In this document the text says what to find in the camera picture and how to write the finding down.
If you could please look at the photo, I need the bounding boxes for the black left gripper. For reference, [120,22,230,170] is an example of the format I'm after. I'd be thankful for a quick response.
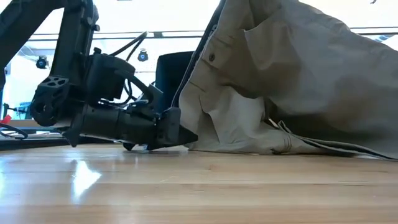
[62,83,199,152]

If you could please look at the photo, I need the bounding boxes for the navy white striped fabric bin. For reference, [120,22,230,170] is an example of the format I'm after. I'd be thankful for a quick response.
[154,50,196,113]

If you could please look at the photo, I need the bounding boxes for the beige khaki shorts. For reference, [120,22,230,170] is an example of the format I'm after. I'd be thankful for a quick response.
[178,0,398,161]

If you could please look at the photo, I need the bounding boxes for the light brown desk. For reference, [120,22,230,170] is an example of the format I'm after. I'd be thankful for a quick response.
[0,119,74,129]

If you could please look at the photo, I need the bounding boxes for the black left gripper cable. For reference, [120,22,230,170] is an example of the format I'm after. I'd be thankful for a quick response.
[99,30,156,108]

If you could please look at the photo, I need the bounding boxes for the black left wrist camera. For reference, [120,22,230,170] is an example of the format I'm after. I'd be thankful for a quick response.
[84,46,137,101]

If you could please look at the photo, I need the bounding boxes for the black metal table frame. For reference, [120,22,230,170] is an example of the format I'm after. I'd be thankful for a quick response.
[0,136,125,152]

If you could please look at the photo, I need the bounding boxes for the black cable loop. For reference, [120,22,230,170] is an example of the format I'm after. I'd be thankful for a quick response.
[0,122,29,141]

